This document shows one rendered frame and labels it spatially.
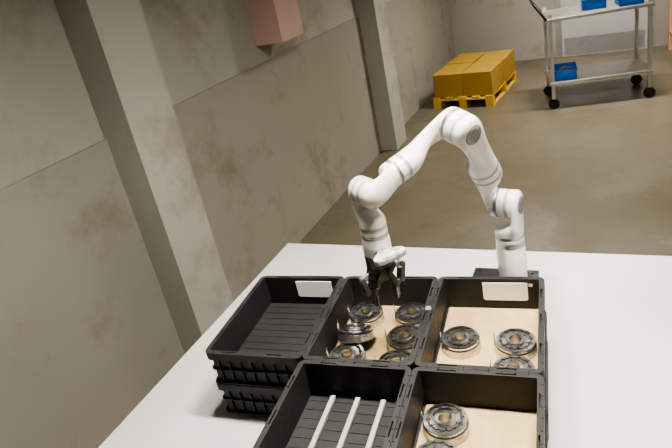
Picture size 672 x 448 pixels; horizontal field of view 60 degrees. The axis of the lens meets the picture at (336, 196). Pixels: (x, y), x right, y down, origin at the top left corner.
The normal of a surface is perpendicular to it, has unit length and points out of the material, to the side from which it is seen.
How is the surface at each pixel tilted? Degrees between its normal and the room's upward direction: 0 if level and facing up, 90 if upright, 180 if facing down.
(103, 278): 90
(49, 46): 90
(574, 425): 0
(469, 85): 90
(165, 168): 90
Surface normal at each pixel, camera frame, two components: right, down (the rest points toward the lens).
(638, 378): -0.19, -0.90
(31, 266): 0.90, 0.00
